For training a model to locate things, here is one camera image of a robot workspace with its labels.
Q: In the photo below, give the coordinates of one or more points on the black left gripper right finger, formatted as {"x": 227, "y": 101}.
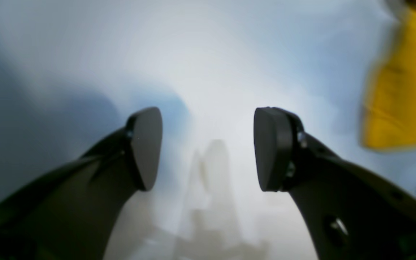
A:
{"x": 350, "y": 212}

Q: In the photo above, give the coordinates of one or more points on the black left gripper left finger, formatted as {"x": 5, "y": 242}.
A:
{"x": 69, "y": 213}

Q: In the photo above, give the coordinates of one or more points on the yellow t-shirt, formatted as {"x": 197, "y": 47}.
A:
{"x": 389, "y": 118}

